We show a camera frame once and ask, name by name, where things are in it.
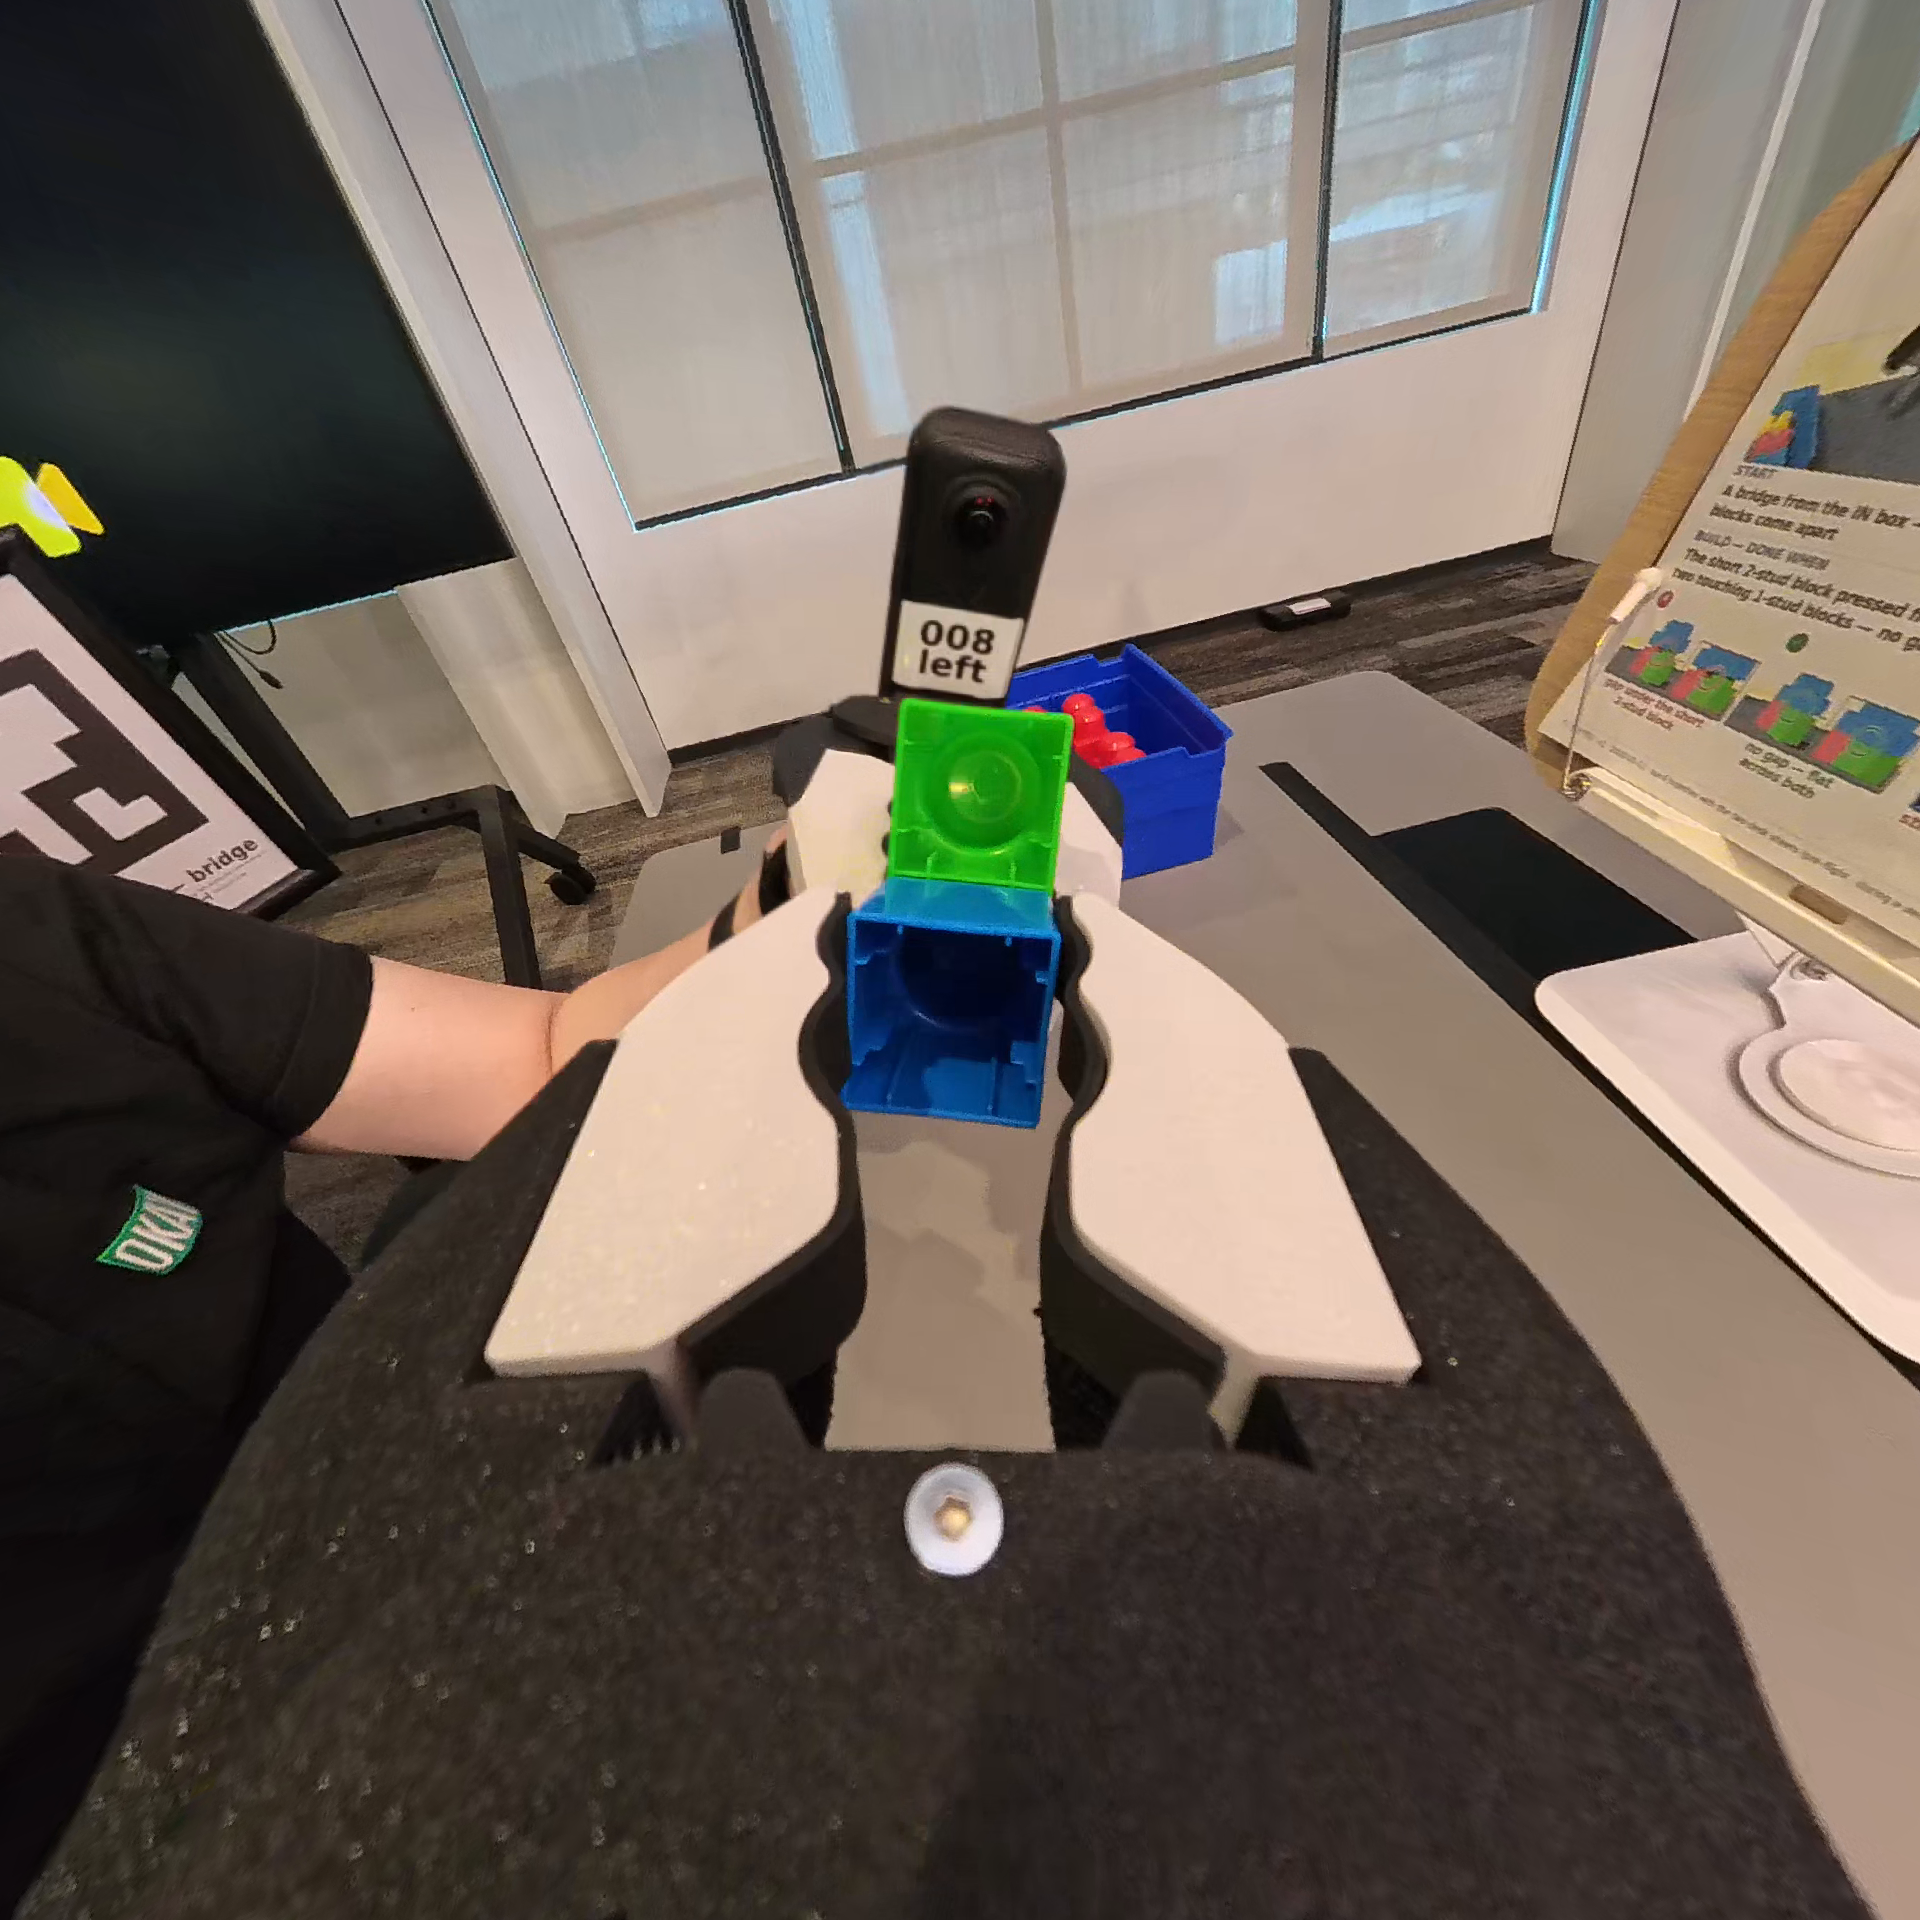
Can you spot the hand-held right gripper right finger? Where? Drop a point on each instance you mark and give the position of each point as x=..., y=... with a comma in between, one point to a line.
x=1231, y=1200

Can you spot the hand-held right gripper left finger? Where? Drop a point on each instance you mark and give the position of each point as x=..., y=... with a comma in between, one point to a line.
x=676, y=1185

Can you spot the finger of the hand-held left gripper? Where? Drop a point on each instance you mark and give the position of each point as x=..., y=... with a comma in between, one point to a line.
x=1092, y=840
x=839, y=827

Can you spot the blue plastic bin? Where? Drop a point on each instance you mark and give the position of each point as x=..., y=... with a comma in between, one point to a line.
x=1168, y=796

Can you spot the green two-stud toy block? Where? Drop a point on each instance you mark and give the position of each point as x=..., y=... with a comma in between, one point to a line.
x=976, y=796

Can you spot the blue toy block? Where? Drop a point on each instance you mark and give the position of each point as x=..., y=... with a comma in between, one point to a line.
x=951, y=991

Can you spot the grey desk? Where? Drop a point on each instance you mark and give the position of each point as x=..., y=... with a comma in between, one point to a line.
x=1500, y=1200

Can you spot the person's left hand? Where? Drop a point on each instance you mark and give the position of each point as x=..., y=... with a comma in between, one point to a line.
x=628, y=999

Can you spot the white framed window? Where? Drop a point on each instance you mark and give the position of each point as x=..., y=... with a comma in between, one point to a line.
x=1048, y=224

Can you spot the small black floor device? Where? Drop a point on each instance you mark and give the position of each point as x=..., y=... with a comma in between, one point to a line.
x=1305, y=611

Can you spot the black monitor stand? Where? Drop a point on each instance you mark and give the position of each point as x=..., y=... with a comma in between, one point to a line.
x=449, y=812

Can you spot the white stand base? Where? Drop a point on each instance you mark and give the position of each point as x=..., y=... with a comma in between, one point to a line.
x=1679, y=1048

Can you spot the printed instruction sheet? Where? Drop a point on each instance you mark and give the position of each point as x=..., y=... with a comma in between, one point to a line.
x=1799, y=676

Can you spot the framed marker sign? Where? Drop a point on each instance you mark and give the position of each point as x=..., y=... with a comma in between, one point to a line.
x=89, y=749

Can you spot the black monitor screen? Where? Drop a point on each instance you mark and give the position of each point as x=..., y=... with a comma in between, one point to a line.
x=194, y=301

